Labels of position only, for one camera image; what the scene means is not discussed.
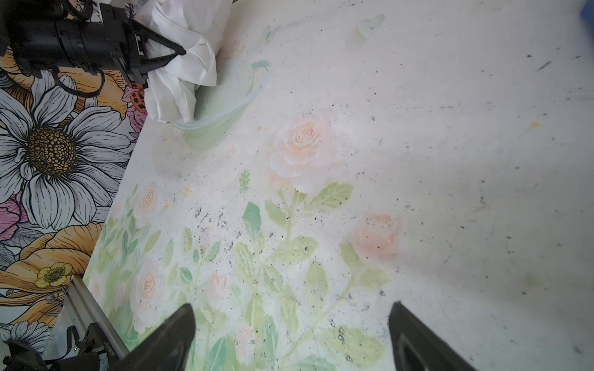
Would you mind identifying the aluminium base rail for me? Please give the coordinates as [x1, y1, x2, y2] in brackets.
[42, 276, 129, 363]

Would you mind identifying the blue cloth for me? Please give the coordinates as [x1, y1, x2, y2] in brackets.
[580, 0, 594, 30]

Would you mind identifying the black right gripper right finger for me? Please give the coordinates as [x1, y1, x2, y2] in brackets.
[388, 301, 476, 371]

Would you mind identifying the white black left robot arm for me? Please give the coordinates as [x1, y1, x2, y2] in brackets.
[1, 1, 193, 370]

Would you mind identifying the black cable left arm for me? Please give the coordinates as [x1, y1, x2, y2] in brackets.
[48, 66, 108, 99]

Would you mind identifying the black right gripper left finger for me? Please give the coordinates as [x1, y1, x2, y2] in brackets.
[109, 303, 196, 371]

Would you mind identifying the white cloth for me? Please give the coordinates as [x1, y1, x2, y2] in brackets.
[135, 0, 233, 122]

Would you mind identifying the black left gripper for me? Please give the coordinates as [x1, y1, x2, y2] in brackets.
[1, 1, 187, 85]

